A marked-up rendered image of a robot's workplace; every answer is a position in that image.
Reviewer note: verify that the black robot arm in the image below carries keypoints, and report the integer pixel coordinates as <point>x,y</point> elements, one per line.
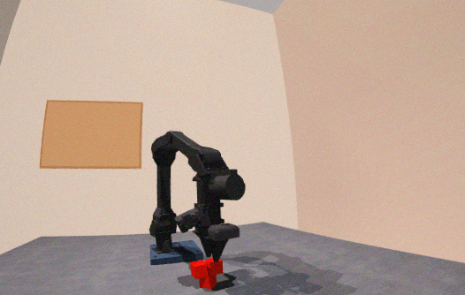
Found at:
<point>214,181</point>

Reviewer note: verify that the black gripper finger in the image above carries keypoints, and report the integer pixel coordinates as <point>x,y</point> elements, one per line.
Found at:
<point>205,243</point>
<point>217,247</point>

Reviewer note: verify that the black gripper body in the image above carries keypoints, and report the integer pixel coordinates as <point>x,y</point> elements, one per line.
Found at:
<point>216,230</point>

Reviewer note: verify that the red cube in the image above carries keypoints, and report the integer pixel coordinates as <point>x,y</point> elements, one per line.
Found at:
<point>208,282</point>
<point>199,269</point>
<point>214,267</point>

